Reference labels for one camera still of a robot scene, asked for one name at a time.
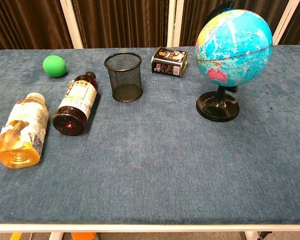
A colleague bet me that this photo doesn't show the green rubber ball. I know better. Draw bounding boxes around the green rubber ball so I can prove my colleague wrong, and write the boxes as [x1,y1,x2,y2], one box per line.
[42,55,67,78]

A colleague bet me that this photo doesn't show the white partition post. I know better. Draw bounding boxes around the white partition post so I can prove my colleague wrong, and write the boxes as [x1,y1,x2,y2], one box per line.
[59,0,84,50]
[271,0,300,46]
[167,0,184,48]

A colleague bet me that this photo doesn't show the black mesh pen cup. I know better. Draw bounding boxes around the black mesh pen cup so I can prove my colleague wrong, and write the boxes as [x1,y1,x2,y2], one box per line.
[103,51,144,103]

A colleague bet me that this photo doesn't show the blue fabric table cover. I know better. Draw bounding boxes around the blue fabric table cover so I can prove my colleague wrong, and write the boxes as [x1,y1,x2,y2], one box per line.
[0,44,300,225]

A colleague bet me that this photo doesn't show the black printed tin can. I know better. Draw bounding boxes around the black printed tin can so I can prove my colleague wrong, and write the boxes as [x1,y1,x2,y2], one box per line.
[151,46,189,78]

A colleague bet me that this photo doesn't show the orange object under table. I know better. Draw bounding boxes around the orange object under table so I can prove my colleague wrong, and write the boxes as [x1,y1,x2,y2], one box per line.
[70,232,97,240]

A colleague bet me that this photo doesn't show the yellow juice bottle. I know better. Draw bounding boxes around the yellow juice bottle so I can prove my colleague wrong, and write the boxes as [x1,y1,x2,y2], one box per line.
[0,92,50,170]

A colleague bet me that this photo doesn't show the blue world globe sphere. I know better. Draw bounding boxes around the blue world globe sphere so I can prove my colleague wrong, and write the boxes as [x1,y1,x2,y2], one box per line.
[195,9,274,88]

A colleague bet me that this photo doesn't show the white table frame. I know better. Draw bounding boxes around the white table frame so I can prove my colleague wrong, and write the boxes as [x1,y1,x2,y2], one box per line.
[0,223,300,240]

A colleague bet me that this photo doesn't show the dark tea bottle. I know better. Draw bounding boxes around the dark tea bottle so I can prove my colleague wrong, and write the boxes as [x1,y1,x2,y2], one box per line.
[52,71,99,137]

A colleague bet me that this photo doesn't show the black strap under table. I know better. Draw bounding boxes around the black strap under table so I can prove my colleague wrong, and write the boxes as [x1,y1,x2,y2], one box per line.
[257,231,274,240]

